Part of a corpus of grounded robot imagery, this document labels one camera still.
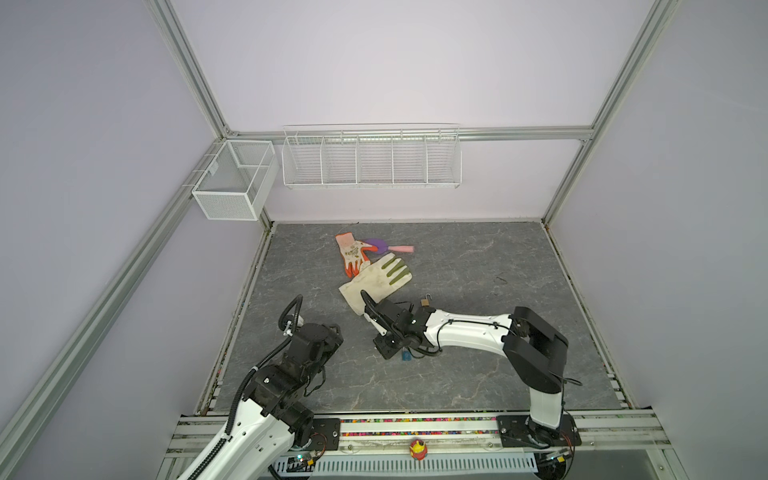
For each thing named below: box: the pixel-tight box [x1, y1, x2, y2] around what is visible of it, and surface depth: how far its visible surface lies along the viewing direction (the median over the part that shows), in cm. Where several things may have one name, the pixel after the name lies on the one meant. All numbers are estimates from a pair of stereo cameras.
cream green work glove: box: [338, 253, 413, 316], surface depth 105 cm
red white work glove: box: [335, 232, 379, 279], surface depth 111 cm
